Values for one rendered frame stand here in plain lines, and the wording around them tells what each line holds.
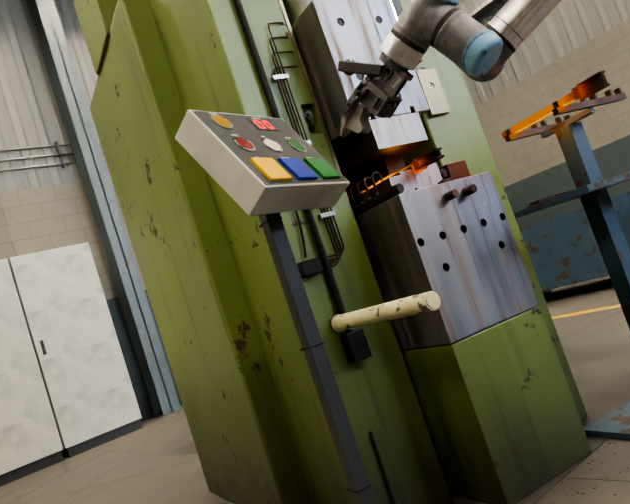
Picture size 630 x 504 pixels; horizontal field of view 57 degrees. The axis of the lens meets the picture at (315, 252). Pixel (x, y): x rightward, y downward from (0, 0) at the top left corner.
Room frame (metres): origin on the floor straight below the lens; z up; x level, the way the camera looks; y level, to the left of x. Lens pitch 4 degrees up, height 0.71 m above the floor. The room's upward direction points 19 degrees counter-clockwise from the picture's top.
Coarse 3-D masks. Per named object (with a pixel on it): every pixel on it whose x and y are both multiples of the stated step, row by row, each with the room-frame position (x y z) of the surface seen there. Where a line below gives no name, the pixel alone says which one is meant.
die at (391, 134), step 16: (416, 112) 1.81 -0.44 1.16; (384, 128) 1.74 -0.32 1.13; (400, 128) 1.77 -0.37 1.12; (416, 128) 1.80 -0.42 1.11; (352, 144) 1.82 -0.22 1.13; (368, 144) 1.75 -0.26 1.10; (384, 144) 1.73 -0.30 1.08; (400, 144) 1.76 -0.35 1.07; (416, 144) 1.83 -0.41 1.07; (352, 160) 1.84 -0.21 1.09; (368, 160) 1.82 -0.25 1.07; (352, 176) 2.00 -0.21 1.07
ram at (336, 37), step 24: (312, 0) 1.69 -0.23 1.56; (336, 0) 1.74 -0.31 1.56; (360, 0) 1.78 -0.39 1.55; (384, 0) 1.83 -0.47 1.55; (312, 24) 1.73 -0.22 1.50; (336, 24) 1.72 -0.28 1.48; (360, 24) 1.76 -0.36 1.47; (384, 24) 1.81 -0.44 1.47; (312, 48) 1.76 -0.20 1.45; (336, 48) 1.71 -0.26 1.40; (360, 48) 1.75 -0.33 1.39; (312, 72) 1.80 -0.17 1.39; (336, 72) 1.70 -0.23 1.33; (336, 96) 1.73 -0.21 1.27; (408, 96) 1.81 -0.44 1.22; (336, 120) 1.77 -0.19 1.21; (336, 144) 1.88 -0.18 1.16
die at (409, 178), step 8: (408, 168) 1.78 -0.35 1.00; (432, 168) 1.80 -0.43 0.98; (392, 176) 1.77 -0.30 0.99; (400, 176) 1.74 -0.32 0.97; (408, 176) 1.75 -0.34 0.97; (416, 176) 1.77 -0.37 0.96; (424, 176) 1.78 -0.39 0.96; (432, 176) 1.80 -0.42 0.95; (440, 176) 1.81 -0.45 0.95; (384, 184) 1.74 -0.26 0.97; (392, 184) 1.72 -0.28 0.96; (408, 184) 1.75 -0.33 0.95; (416, 184) 1.76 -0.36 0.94; (424, 184) 1.78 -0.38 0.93; (432, 184) 1.79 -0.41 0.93; (360, 200) 1.87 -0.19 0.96; (352, 208) 1.92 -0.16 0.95
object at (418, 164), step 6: (432, 150) 1.69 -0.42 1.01; (438, 150) 1.69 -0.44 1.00; (426, 156) 1.73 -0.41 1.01; (432, 156) 1.71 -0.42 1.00; (438, 156) 1.68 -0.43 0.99; (444, 156) 1.69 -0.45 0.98; (414, 162) 1.76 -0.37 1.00; (420, 162) 1.76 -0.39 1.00; (426, 162) 1.73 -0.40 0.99; (432, 162) 1.73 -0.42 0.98; (414, 168) 1.76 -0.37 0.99; (420, 168) 1.76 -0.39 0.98
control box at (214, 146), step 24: (192, 120) 1.27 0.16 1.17; (240, 120) 1.38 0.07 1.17; (264, 120) 1.46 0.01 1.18; (192, 144) 1.28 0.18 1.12; (216, 144) 1.24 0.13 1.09; (264, 144) 1.35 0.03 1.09; (288, 144) 1.43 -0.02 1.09; (216, 168) 1.25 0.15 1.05; (240, 168) 1.22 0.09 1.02; (240, 192) 1.23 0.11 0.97; (264, 192) 1.20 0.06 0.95; (288, 192) 1.27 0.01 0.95; (312, 192) 1.36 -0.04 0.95; (336, 192) 1.45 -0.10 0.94
